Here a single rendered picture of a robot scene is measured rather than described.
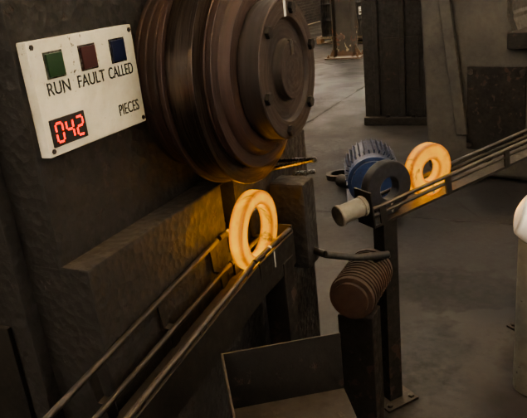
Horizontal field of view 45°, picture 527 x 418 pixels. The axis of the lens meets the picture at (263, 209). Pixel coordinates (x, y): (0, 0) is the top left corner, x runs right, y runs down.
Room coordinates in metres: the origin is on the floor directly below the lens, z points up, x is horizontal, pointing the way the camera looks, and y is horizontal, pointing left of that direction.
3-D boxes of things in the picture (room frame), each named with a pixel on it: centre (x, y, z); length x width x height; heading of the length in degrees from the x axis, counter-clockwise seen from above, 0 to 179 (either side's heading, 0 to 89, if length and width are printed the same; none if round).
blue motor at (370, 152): (3.53, -0.66, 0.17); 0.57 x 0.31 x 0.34; 172
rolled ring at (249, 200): (1.35, 0.03, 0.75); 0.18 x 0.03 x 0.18; 152
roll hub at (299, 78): (1.30, -0.07, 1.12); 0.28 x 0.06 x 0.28; 152
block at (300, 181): (1.56, -0.08, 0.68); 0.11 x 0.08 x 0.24; 62
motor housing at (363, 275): (1.58, -0.25, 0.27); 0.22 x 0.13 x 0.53; 152
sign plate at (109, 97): (1.10, 0.27, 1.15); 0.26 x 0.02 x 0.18; 152
